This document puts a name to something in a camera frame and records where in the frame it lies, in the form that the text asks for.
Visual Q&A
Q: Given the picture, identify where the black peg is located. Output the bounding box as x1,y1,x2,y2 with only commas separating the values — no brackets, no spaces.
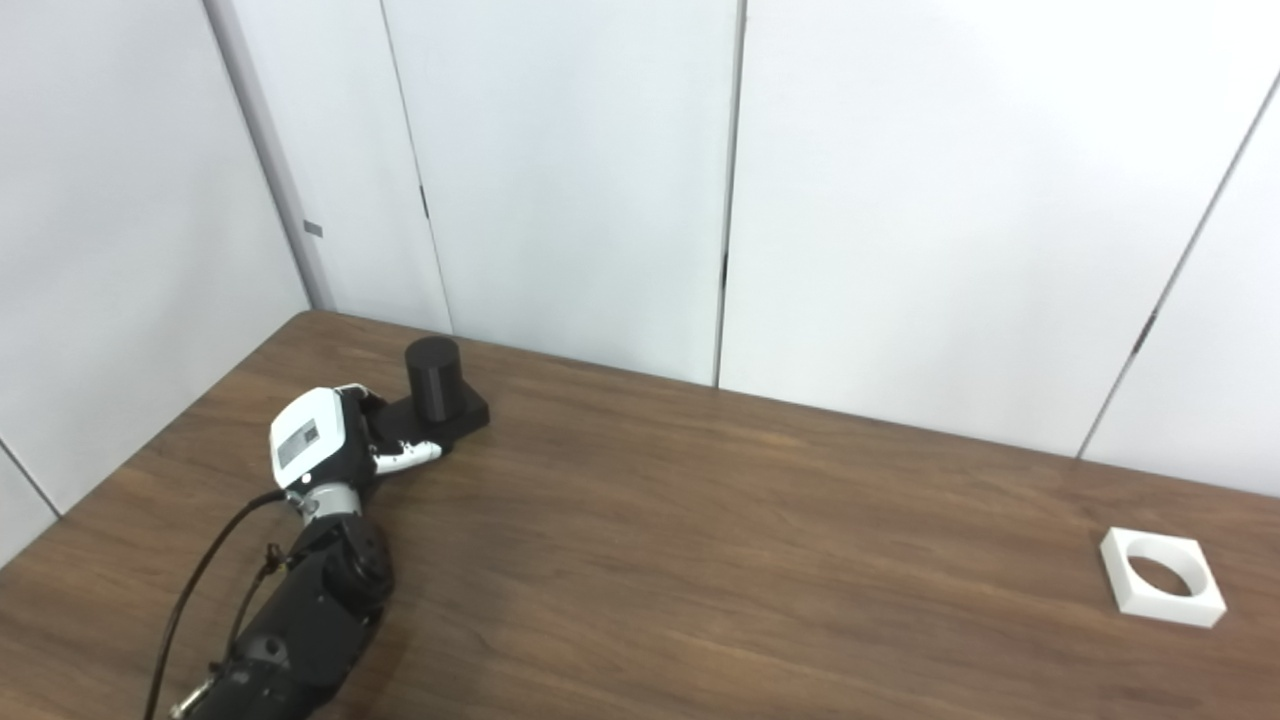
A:
375,337,491,451

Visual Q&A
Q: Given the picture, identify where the white square piece with hole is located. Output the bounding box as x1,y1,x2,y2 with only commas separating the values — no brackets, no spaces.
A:
1100,527,1227,629

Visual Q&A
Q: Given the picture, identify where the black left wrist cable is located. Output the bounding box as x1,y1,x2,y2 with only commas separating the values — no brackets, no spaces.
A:
143,490,291,720

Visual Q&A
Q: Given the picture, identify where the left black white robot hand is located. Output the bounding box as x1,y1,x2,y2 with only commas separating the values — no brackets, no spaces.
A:
270,384,443,493

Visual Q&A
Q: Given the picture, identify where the grey wall corner post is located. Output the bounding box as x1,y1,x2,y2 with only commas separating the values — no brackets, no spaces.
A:
205,0,336,311

